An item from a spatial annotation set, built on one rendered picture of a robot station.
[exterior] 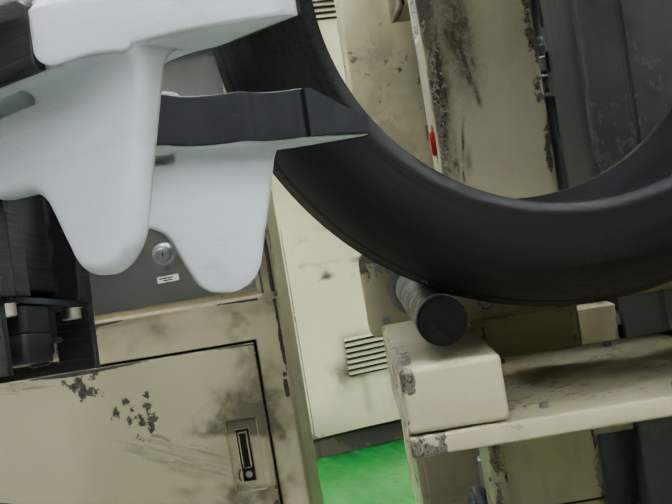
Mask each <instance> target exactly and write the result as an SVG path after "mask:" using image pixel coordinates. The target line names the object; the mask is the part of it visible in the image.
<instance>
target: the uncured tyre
mask: <svg viewBox="0 0 672 504"><path fill-rule="evenodd" d="M299 2H300V9H301V16H300V17H297V18H295V19H292V20H289V21H287V22H284V23H281V24H278V25H276V26H274V27H271V28H268V29H265V30H263V31H261V32H258V33H256V34H253V35H250V36H248V37H245V38H243V39H240V40H238V41H235V42H232V43H230V44H223V45H221V46H218V47H213V52H214V56H215V59H216V63H217V66H218V69H219V72H220V75H221V78H222V81H223V84H224V86H225V89H226V91H227V93H231V92H275V91H285V90H292V89H302V88H311V89H313V90H315V91H317V92H319V93H321V94H323V95H325V96H327V97H329V98H330V99H332V100H334V101H336V102H338V103H340V104H342V105H344V106H346V107H348V108H350V109H352V110H354V111H356V112H358V113H360V114H362V115H364V116H366V117H367V118H368V124H369V130H370V132H369V133H368V134H367V135H365V136H361V137H355V138H349V139H343V140H337V141H332V142H326V143H320V144H314V145H308V146H301V147H295V148H288V149H281V150H277V151H276V154H275V158H274V165H273V174H274V175H275V177H276V178H277V179H278V180H279V182H280V183H281V184H282V185H283V186H284V188H285V189H286V190H287V191H288V192H289V193H290V194H291V196H292V197H293V198H294V199H295V200H296V201H297V202H298V203H299V204H300V205H301V206H302V207H303V208H304V209H305V210H306V211H307V212H308V213H309V214H310V215H311V216H312V217H313V218H314V219H316V220H317V221H318V222H319V223H320V224H321V225H322V226H324V227H325V228H326V229H327V230H328V231H330V232H331V233H332V234H333V235H335V236H336V237H337V238H339V239H340V240H341V241H343V242H344V243H345V244H347V245H348V246H350V247H351V248H353V249H354V250H356V251H357V252H359V253H360V254H362V255H364V256H365V257H367V258H368V259H370V260H372V261H374V262H375V263H377V264H379V265H381V266H383V267H384V268H386V269H388V270H390V271H392V272H394V273H396V274H398V275H401V276H403V277H405V278H407V279H410V280H412V281H413V280H414V279H415V278H416V277H419V278H422V279H424V280H427V281H429V282H432V283H435V284H438V285H441V286H444V287H447V288H451V289H454V290H458V291H461V292H460V293H459V294H458V295H457V296H461V297H465V298H469V299H474V300H479V301H485V302H491V303H498V304H506V305H518V306H566V305H577V304H586V303H593V302H599V301H605V300H610V299H614V298H619V297H623V296H627V295H631V294H634V293H638V292H641V291H644V290H647V289H650V288H653V287H656V286H659V285H662V284H664V283H667V282H669V281H672V103H671V105H670V106H669V108H668V109H667V111H666V112H665V114H664V115H663V117H662V118H661V119H660V121H659V122H658V123H657V125H656V126H655V127H654V128H653V130H652V131H651V132H650V133H649V134H648V135H647V136H646V137H645V139H644V140H643V141H642V142H641V143H640V144H639V145H638V146H636V147H635V148H634V149H633V150H632V151H631V152H630V153H629V154H627V155H626V156H625V157H624V158H622V159H621V160H620V161H618V162H617V163H616V164H614V165H613V166H611V167H610V168H608V169H606V170H605V171H603V172H601V173H600V174H598V175H596V176H594V177H592V178H590V179H588V180H586V181H584V182H582V183H580V184H577V185H575V186H572V187H569V188H566V189H563V190H560V191H557V192H553V193H549V194H545V195H540V196H534V197H527V198H515V199H513V198H508V197H503V196H499V195H495V194H492V193H488V192H485V191H482V190H479V189H476V188H473V187H470V186H468V185H465V184H463V183H460V182H458V181H456V180H454V179H451V178H449V177H447V176H445V175H443V174H441V173H440V172H438V171H436V170H434V169H432V168H431V167H429V166H427V165H426V164H424V163H423V162H421V161H420V160H418V159H417V158H415V157H414V156H412V155H411V154H410V153H408V152H407V151H406V150H404V149H403V148H402V147H401V146H399V145H398V144H397V143H396V142H395V141H394V140H392V139H391V138H390V137H389V136H388V135H387V134H386V133H385V132H384V131H383V130H382V129H381V128H380V127H379V126H378V125H377V124H376V123H375V122H374V121H373V120H372V119H371V117H370V116H369V115H368V114H367V113H366V112H365V110H364V109H363V108H362V107H361V105H360V104H359V103H358V101H357V100H356V99H355V97H354V96H353V94H352V93H351V92H350V90H349V89H348V87H347V85H346V84H345V82H344V81H343V79H342V77H341V75H340V74H339V72H338V70H337V68H336V66H335V64H334V62H333V60H332V58H331V56H330V54H329V52H328V49H327V47H326V44H325V42H324V39H323V37H322V34H321V31H320V28H319V25H318V22H317V18H316V14H315V11H314V6H313V2H312V0H299Z"/></svg>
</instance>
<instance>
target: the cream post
mask: <svg viewBox="0 0 672 504"><path fill-rule="evenodd" d="M414 4H415V10H416V17H417V23H418V29H419V36H420V39H419V41H418V42H417V44H416V46H415V47H416V53H417V59H418V66H419V74H420V80H421V87H422V93H423V99H424V106H425V112H426V118H427V125H428V131H429V133H430V131H434V134H435V140H436V146H437V154H438V156H433V155H432V156H433V162H434V169H435V170H436V171H438V172H440V173H441V174H443V175H445V176H447V177H449V178H451V179H454V180H456V181H458V182H460V183H463V184H465V185H468V186H470V187H473V188H476V189H479V190H482V191H485V192H488V193H492V194H495V195H499V196H503V197H508V198H513V199H515V198H527V197H534V196H540V195H545V194H549V193H553V192H557V191H559V190H558V183H557V177H556V170H555V164H554V157H553V151H552V144H551V138H550V131H549V125H548V118H547V112H546V105H545V99H544V92H543V86H542V79H541V73H540V66H539V60H538V53H537V47H536V40H535V34H534V27H533V21H532V14H531V8H530V1H529V0H414ZM468 325H469V326H470V327H471V328H472V329H473V330H474V331H475V332H476V333H477V334H478V335H479V336H480V337H481V338H482V339H483V340H484V341H485V342H486V343H487V344H488V345H489V346H490V347H491V348H492V349H493V350H494V351H495V352H496V353H497V354H498V355H499V357H500V358H504V357H510V356H516V355H522V354H528V353H534V352H541V351H547V350H553V349H559V348H565V347H571V346H577V345H582V339H581V333H580V326H579V320H578V313H577V307H576V305H574V306H568V307H562V308H556V309H550V310H544V311H538V312H531V313H525V314H519V315H513V316H507V317H501V318H495V319H489V320H482V321H476V322H470V323H468ZM479 452H480V459H478V462H479V463H481V464H482V470H483V477H484V483H485V489H486V496H487V502H488V504H607V502H606V496H605V489H604V482H603V476H602V469H601V463H600V456H599V450H598V443H597V437H596V430H595V429H591V430H585V431H579V432H573V433H566V434H560V435H554V436H548V437H542V438H536V439H530V440H523V441H517V442H511V443H505V444H499V445H493V446H487V447H481V448H479Z"/></svg>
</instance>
